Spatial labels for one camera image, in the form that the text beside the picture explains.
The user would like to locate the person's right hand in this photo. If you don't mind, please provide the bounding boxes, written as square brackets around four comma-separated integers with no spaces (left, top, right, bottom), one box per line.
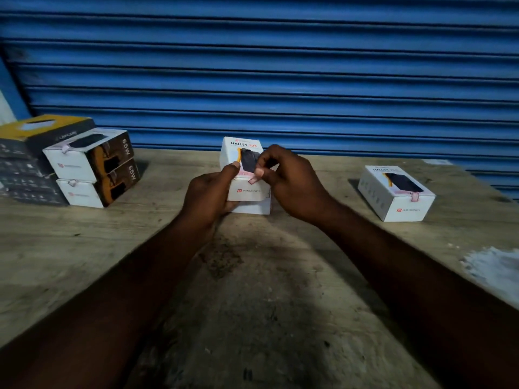
[255,144,338,228]

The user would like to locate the person's left hand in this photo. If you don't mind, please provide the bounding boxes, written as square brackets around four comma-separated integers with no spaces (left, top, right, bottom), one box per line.
[181,161,242,232]

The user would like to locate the white power bank box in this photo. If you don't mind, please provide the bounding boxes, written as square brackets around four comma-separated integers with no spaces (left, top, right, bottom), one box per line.
[219,136,272,202]
[229,197,272,216]
[357,165,437,223]

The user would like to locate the person's right forearm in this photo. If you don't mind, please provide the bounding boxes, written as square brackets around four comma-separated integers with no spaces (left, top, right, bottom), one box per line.
[314,198,519,389]

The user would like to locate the person's left forearm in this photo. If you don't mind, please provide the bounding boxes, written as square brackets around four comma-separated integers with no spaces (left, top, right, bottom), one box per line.
[0,214,215,389]

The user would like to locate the blue roller shutter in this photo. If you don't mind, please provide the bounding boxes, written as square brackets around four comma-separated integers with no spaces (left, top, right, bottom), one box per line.
[0,0,519,201]

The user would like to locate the white and brown charger box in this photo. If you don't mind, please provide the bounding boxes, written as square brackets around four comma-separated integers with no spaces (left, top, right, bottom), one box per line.
[42,128,135,183]
[55,159,141,209]

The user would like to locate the yellow and black box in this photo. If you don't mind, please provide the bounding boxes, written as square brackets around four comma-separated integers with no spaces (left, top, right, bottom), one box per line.
[0,114,97,159]

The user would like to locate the dark grey box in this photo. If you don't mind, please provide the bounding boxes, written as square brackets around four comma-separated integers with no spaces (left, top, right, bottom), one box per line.
[0,186,69,207]
[0,153,56,177]
[0,172,62,192]

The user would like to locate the white plastic bag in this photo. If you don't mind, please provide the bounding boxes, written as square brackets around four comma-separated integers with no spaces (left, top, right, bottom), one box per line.
[460,246,519,311]

